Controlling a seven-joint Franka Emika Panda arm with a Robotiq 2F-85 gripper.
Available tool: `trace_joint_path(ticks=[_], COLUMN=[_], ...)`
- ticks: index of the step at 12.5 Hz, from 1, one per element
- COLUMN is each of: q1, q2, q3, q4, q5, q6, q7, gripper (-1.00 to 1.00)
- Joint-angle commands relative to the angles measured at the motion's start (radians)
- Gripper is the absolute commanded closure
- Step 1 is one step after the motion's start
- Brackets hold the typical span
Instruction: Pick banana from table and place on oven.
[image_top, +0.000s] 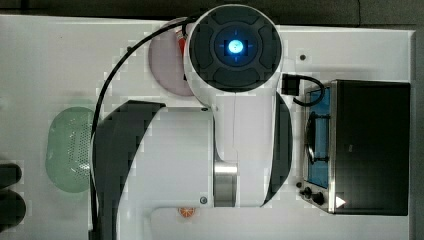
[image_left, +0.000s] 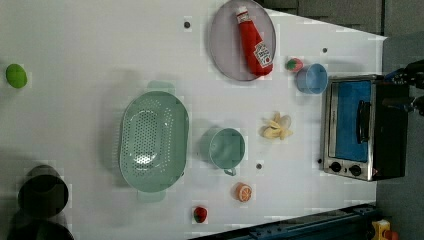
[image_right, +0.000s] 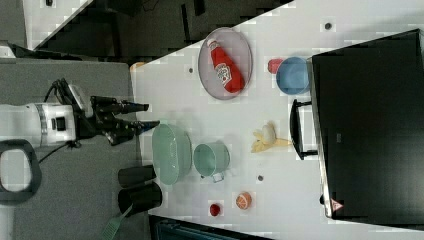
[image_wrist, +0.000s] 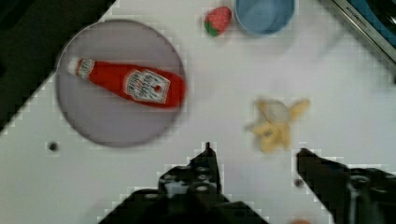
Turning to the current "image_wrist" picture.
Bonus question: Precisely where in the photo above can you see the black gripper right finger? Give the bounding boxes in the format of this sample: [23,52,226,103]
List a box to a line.
[296,148,396,224]

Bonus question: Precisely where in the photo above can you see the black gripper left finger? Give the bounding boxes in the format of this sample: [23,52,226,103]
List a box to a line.
[98,143,269,224]

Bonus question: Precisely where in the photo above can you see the peeled toy banana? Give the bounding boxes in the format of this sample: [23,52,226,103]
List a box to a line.
[247,99,311,153]

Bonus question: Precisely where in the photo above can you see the black steel toaster oven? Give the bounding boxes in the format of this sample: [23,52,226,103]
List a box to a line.
[321,0,396,67]

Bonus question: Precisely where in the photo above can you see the red ketchup bottle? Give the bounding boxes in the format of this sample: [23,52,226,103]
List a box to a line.
[67,57,187,108]

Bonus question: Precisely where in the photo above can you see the grey round plate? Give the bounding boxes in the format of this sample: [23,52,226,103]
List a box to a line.
[56,20,187,147]

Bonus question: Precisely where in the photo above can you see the toy strawberry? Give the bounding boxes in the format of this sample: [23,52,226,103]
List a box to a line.
[204,7,232,37]

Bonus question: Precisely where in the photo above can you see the blue bowl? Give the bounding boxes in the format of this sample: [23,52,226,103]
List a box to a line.
[234,0,296,36]

